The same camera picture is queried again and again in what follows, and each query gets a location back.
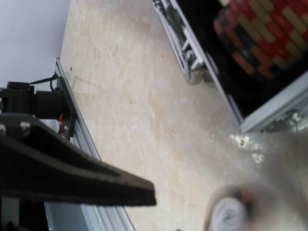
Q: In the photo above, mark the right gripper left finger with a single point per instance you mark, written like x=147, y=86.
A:
x=38, y=164

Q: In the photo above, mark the front aluminium rail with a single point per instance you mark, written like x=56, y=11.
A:
x=81, y=217

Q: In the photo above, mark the black poker chip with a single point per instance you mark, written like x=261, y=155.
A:
x=229, y=209

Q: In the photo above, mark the aluminium poker case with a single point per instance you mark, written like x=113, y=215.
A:
x=202, y=57

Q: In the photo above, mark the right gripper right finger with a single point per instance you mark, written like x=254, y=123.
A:
x=278, y=185

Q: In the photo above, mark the right chip row in case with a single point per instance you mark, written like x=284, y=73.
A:
x=264, y=37

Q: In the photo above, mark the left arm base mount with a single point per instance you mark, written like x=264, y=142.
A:
x=45, y=99

